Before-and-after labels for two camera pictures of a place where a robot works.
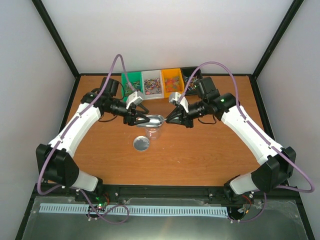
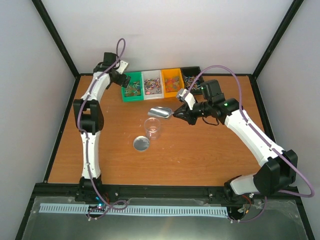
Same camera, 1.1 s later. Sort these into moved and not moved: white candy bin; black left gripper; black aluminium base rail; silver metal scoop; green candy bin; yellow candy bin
Moved: silver metal scoop; black left gripper
Not moved: black aluminium base rail; yellow candy bin; green candy bin; white candy bin
